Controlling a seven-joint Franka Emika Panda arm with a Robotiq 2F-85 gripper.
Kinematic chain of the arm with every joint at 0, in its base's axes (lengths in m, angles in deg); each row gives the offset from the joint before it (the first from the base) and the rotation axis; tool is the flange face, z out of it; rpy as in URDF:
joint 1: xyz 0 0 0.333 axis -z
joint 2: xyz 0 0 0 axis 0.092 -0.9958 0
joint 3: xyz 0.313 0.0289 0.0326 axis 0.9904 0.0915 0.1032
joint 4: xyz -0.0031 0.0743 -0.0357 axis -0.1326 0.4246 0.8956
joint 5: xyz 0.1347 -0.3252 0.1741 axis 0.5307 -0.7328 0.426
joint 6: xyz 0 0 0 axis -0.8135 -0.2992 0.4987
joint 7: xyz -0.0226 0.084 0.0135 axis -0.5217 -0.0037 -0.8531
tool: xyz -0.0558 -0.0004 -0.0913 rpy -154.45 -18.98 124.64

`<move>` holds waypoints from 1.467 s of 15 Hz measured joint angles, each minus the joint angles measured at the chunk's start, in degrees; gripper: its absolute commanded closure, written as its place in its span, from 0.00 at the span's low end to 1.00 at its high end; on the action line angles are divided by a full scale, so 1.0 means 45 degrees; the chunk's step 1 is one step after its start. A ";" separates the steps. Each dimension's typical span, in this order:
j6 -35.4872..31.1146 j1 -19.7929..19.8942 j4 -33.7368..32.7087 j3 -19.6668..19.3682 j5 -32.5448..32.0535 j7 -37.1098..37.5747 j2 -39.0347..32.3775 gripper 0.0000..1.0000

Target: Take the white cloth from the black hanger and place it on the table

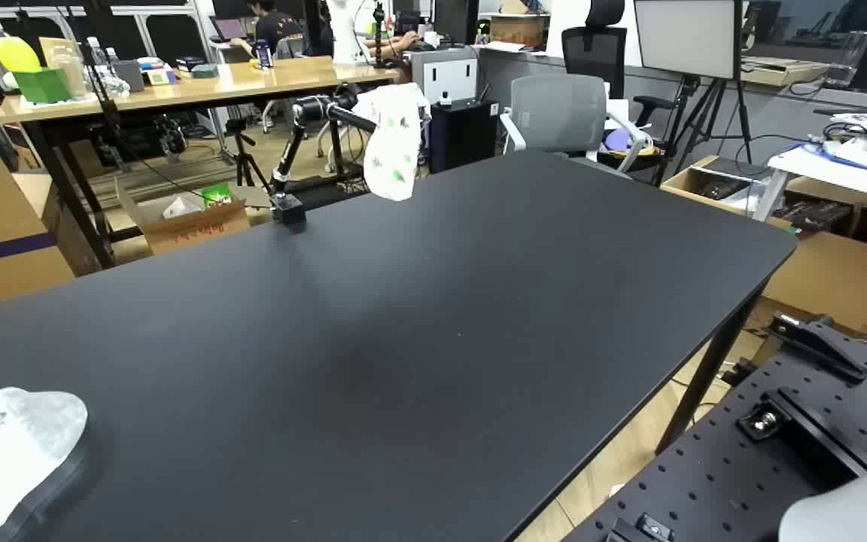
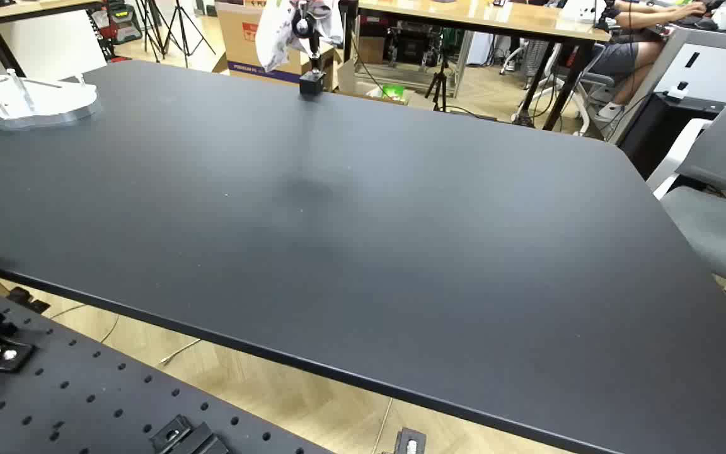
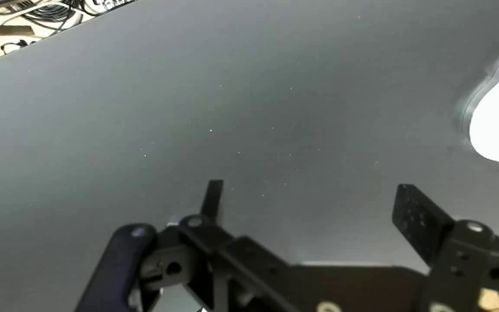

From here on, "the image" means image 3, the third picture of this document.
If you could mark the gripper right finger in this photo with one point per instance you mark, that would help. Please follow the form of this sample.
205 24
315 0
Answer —
461 260

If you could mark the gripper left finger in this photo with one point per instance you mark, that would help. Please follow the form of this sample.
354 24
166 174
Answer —
208 253

